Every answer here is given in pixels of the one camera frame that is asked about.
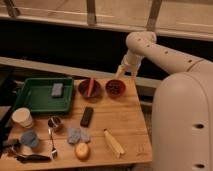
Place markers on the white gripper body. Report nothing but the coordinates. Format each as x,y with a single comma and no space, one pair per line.
131,63

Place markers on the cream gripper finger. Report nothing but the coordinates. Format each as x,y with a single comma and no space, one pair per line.
120,71
134,74

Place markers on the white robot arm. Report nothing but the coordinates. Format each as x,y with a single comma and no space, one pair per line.
182,109

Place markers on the metal cup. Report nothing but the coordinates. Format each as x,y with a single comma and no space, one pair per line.
55,123

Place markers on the white paper cup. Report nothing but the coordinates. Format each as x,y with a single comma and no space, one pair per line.
22,116

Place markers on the red orange bowl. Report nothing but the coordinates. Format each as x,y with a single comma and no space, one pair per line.
115,81

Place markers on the red carrot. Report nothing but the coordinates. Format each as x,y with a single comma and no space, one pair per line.
90,87

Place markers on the purple bowl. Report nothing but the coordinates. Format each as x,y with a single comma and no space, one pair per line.
83,88

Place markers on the black remote block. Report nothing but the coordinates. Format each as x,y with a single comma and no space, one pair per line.
86,117

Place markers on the grey blue sponge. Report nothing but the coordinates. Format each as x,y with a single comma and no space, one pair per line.
57,90

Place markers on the yellow corn cob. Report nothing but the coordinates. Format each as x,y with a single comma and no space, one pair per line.
113,144

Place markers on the green plastic tray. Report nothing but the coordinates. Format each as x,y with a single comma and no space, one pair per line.
36,95

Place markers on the blue crumpled cloth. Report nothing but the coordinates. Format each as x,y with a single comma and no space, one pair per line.
76,135

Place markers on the yellow apple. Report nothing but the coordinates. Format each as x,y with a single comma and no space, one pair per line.
82,151

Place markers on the metal fork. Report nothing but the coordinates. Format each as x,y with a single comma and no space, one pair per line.
53,150

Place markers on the blue round lid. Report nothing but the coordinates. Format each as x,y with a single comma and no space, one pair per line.
30,139

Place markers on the dark spatula tool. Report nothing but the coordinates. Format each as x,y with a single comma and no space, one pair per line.
28,158

